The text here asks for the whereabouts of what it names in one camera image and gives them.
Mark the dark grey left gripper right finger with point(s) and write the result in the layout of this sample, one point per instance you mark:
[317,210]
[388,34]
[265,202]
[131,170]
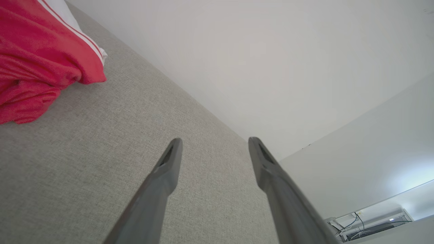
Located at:
[288,206]

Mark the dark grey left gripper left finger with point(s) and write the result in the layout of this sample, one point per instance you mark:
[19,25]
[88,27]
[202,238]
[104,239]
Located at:
[152,203]

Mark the red shorts with white trim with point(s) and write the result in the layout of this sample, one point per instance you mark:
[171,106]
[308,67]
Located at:
[34,51]

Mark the grey fabric sofa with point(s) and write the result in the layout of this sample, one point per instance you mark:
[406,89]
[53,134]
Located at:
[101,152]

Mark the white air conditioner unit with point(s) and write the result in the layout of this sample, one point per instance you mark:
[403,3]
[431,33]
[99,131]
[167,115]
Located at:
[390,214]

